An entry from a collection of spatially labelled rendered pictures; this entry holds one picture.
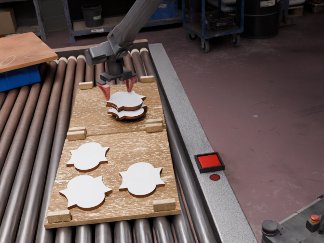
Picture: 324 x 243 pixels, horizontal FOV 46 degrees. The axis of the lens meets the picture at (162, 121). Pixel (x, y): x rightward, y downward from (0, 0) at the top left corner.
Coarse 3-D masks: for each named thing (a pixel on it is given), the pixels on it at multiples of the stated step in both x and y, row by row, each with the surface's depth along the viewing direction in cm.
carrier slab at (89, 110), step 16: (80, 96) 161; (96, 96) 160; (80, 112) 148; (96, 112) 147; (144, 112) 145; (160, 112) 144; (96, 128) 137; (112, 128) 136; (128, 128) 135; (144, 128) 134
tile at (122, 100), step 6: (114, 96) 145; (120, 96) 144; (126, 96) 144; (132, 96) 144; (138, 96) 143; (144, 96) 143; (108, 102) 141; (114, 102) 140; (120, 102) 140; (126, 102) 140; (132, 102) 139; (138, 102) 139; (120, 108) 137; (126, 108) 137; (132, 108) 137
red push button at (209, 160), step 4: (204, 156) 119; (208, 156) 118; (212, 156) 118; (216, 156) 118; (200, 160) 117; (204, 160) 117; (208, 160) 117; (212, 160) 117; (216, 160) 116; (200, 164) 115; (204, 164) 115; (208, 164) 115; (212, 164) 115; (216, 164) 114; (220, 164) 114
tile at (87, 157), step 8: (88, 144) 126; (96, 144) 125; (72, 152) 122; (80, 152) 122; (88, 152) 121; (96, 152) 121; (104, 152) 121; (72, 160) 118; (80, 160) 118; (88, 160) 118; (96, 160) 117; (104, 160) 117; (80, 168) 114; (88, 168) 114; (96, 168) 116
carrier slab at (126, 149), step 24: (72, 144) 128; (120, 144) 126; (144, 144) 126; (168, 144) 125; (72, 168) 116; (120, 168) 115; (168, 168) 113; (120, 192) 105; (168, 192) 104; (72, 216) 98; (96, 216) 98; (120, 216) 97; (144, 216) 98
